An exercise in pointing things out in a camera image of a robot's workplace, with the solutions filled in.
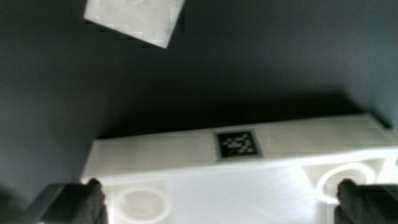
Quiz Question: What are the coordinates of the white square tabletop part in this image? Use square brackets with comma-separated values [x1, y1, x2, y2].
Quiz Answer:
[82, 114, 398, 224]

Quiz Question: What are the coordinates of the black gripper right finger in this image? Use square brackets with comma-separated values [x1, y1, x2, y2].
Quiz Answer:
[334, 179, 398, 224]

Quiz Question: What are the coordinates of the white leg with tag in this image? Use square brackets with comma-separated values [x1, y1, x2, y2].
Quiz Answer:
[84, 0, 185, 48]

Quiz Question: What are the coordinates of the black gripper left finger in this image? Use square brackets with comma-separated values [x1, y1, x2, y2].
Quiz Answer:
[16, 178, 109, 224]

